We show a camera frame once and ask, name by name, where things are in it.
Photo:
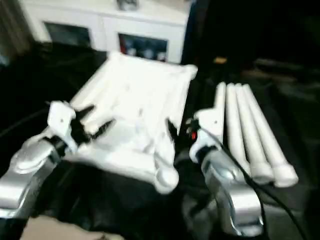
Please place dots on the black work mat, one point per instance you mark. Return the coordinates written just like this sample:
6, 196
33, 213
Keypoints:
125, 200

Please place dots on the white plastic table leg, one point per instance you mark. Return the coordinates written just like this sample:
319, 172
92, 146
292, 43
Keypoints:
246, 117
258, 117
234, 112
220, 100

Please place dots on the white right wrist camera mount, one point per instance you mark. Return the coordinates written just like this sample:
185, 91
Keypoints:
212, 120

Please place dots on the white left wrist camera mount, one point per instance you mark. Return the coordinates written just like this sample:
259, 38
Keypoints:
60, 117

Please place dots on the small tan label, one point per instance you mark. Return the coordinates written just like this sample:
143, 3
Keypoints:
220, 60

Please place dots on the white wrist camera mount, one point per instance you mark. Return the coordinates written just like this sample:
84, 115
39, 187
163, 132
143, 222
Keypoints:
60, 117
212, 120

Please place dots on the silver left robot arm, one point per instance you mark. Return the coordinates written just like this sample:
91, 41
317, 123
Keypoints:
30, 155

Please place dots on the grey brown curtain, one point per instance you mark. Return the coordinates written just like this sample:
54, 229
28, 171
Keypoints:
12, 30

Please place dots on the white plastic table top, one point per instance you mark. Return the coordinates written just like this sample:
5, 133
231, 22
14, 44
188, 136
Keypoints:
140, 100

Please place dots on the black flat panel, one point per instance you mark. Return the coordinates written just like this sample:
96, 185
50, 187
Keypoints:
275, 63

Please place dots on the dark metallic object on cabinet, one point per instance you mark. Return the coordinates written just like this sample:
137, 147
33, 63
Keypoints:
127, 4

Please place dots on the white cabinet with glass doors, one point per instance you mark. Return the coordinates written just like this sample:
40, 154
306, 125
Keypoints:
100, 20

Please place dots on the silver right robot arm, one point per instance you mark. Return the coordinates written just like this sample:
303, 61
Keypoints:
225, 175

